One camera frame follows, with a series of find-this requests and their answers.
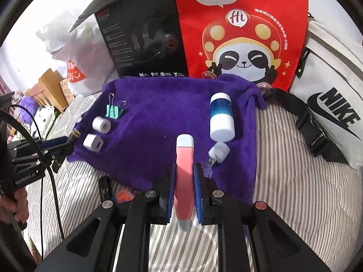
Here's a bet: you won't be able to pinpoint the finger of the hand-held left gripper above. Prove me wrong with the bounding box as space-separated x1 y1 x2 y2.
38 143 75 165
35 136 70 152

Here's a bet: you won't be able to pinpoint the red panda print bag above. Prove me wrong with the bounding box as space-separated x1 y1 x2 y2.
172 0 309 91

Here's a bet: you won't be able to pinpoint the small white plug adapter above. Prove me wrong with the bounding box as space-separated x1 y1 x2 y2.
208 142 230 167

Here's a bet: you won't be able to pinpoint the white sports bag black strap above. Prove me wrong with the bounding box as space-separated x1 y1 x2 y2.
265 13 363 170

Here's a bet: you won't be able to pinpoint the thick black cable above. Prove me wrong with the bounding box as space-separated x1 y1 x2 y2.
0 109 64 240

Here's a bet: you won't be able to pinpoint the white plastic bag orange logo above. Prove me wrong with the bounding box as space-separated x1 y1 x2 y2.
35 14 118 97

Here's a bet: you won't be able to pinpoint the thin black cable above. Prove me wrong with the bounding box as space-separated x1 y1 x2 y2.
10 105 46 261

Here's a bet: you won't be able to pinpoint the white charger cube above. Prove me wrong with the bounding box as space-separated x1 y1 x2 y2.
83 134 104 151

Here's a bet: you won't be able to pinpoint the white tape roll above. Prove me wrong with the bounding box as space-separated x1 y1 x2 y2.
92 116 112 133

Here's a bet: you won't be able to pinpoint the black yellow striped bar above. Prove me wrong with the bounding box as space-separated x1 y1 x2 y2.
52 129 82 174

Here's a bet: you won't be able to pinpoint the blue and white bottle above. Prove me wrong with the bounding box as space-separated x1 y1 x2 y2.
209 92 236 142

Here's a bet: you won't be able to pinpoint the purple plush toy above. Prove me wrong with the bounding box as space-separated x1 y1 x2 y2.
18 96 40 124

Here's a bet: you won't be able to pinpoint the pink tube with white cap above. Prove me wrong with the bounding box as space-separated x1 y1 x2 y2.
174 134 196 232

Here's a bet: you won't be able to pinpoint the brown patterned board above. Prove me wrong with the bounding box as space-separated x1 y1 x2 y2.
59 79 76 104

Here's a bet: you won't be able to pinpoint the white cloth dark dots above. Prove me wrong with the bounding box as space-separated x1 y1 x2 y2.
36 105 61 141

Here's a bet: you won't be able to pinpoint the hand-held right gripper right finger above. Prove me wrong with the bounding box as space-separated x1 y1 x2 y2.
193 163 332 272

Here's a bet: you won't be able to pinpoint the wooden furniture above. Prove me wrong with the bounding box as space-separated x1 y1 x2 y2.
25 68 71 114

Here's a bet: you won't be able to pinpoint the black headset box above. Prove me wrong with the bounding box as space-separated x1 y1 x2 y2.
68 0 190 78

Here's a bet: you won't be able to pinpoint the orange plastic piece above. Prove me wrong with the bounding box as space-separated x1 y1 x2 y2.
115 190 135 204

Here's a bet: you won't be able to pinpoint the green binder clip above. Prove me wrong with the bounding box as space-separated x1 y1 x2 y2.
105 93 128 119

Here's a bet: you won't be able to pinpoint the person's left hand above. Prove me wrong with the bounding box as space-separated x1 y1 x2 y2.
0 188 29 230

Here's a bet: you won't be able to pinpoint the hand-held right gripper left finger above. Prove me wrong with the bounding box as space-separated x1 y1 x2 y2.
34 163 176 272

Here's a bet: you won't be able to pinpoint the purple towel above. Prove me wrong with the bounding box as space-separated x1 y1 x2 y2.
69 74 268 245

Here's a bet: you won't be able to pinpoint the striped bed sheet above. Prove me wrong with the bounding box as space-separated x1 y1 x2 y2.
23 91 363 272

